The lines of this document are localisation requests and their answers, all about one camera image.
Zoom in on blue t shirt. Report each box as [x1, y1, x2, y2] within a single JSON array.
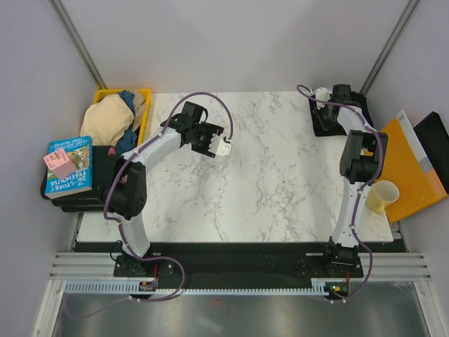
[[114, 90, 138, 154]]

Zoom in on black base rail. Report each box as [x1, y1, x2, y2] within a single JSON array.
[[74, 239, 406, 286]]

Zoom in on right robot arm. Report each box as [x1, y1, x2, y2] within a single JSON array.
[[309, 84, 388, 277]]

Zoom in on blue paperback book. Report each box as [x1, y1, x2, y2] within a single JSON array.
[[43, 136, 93, 199]]

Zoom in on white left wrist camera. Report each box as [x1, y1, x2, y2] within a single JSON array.
[[209, 134, 232, 157]]

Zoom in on yellow mug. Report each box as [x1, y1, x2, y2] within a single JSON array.
[[366, 180, 400, 214]]

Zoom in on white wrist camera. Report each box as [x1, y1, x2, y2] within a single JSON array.
[[209, 134, 232, 157], [311, 87, 331, 109]]

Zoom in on yellow plastic bin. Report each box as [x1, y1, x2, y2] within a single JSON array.
[[93, 87, 153, 147]]

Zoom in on black t shirt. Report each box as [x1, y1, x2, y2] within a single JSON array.
[[309, 87, 373, 137]]

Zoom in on orange folder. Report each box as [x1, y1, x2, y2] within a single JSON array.
[[375, 111, 448, 223]]

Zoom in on pink cube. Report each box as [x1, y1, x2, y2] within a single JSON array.
[[43, 148, 76, 180]]

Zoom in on white slotted cable duct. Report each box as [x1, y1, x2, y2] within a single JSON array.
[[64, 278, 344, 296]]

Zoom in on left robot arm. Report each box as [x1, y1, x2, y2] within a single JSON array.
[[101, 102, 232, 276]]

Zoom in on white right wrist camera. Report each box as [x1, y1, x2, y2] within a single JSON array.
[[311, 87, 331, 109]]

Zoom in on black box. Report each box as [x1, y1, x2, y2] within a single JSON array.
[[414, 112, 448, 193]]

